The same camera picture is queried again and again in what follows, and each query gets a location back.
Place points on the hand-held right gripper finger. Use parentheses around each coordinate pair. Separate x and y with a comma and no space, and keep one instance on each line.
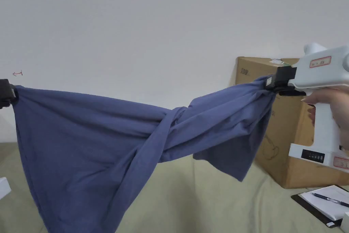
(270,83)
(290,92)

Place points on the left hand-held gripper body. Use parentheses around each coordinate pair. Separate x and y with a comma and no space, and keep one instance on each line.
(4,89)

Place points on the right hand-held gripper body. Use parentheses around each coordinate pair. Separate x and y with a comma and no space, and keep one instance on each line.
(319,74)

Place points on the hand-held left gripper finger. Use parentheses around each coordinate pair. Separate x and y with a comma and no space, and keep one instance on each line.
(12,92)
(5,104)

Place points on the dark blue shirt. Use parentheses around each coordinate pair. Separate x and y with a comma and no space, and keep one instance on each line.
(81,140)

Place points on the person's right hand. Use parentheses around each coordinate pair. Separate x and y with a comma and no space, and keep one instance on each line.
(334,107)

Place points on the brown cardboard carton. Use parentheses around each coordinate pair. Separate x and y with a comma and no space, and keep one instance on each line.
(289,151)

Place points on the black clipboard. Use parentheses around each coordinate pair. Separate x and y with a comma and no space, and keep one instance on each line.
(305,203)

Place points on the dark blue pen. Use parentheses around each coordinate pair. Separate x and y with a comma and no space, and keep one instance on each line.
(331,199)

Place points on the white paper sheet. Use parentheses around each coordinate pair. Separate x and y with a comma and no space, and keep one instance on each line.
(324,207)

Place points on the small white box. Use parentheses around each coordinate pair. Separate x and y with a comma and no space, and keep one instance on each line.
(345,223)

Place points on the bed with pale green sheet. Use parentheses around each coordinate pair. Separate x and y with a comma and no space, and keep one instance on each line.
(196,205)

